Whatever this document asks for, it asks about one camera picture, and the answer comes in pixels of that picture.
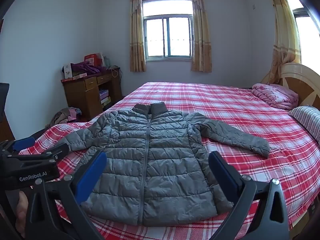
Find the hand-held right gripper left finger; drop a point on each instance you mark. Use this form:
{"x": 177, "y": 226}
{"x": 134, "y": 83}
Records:
{"x": 91, "y": 177}

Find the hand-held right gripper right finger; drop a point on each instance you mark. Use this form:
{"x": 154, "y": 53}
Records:
{"x": 225, "y": 177}

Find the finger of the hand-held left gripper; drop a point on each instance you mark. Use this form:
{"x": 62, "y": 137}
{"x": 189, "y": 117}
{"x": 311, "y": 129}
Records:
{"x": 58, "y": 151}
{"x": 23, "y": 143}

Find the grey puffer jacket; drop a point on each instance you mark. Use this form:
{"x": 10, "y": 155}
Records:
{"x": 162, "y": 155}

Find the pile of clothes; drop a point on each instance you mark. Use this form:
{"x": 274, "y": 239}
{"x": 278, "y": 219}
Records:
{"x": 63, "y": 116}

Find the person's left hand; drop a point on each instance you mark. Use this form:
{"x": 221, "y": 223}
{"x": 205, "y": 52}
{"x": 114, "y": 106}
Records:
{"x": 23, "y": 212}

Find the dark wooden footboard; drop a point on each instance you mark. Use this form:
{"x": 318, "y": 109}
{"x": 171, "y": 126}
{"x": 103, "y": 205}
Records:
{"x": 40, "y": 133}

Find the brown wooden desk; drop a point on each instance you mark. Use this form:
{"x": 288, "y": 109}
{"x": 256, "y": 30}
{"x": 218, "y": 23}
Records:
{"x": 80, "y": 95}

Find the bed with red plaid sheet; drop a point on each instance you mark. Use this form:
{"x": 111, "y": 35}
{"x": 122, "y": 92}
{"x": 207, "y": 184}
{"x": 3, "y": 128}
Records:
{"x": 237, "y": 110}

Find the stack of boxes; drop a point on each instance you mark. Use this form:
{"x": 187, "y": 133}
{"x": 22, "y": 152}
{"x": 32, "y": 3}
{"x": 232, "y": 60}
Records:
{"x": 103, "y": 96}

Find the flat pink box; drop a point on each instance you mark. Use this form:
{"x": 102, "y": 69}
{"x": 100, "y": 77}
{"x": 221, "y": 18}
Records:
{"x": 78, "y": 75}

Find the white printed box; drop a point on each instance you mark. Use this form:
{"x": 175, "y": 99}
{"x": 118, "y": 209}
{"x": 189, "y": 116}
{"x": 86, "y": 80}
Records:
{"x": 67, "y": 72}

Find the purple jacket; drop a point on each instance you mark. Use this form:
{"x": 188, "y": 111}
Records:
{"x": 85, "y": 67}

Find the pink folded quilt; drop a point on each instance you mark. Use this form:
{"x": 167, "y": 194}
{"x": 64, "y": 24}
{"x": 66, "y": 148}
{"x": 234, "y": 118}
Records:
{"x": 275, "y": 95}

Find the red cardboard box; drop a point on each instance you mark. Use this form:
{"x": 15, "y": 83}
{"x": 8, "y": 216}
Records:
{"x": 91, "y": 58}

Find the striped pillow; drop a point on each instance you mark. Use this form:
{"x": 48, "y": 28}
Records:
{"x": 308, "y": 120}

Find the pale green bottle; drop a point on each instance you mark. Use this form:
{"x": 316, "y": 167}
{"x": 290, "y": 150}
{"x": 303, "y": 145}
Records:
{"x": 106, "y": 61}

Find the wooden headboard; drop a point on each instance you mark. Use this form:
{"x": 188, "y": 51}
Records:
{"x": 300, "y": 80}

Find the beige patterned curtain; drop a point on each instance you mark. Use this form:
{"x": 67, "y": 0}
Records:
{"x": 137, "y": 42}
{"x": 201, "y": 42}

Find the long beige curtain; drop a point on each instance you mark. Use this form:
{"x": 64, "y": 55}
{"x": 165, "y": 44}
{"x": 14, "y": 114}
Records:
{"x": 285, "y": 42}

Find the sliding window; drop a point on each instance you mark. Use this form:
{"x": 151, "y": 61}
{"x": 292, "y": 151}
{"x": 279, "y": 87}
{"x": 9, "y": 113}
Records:
{"x": 155, "y": 37}

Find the large bright window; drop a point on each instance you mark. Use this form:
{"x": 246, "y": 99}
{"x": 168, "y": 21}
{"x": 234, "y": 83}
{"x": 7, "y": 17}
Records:
{"x": 310, "y": 37}

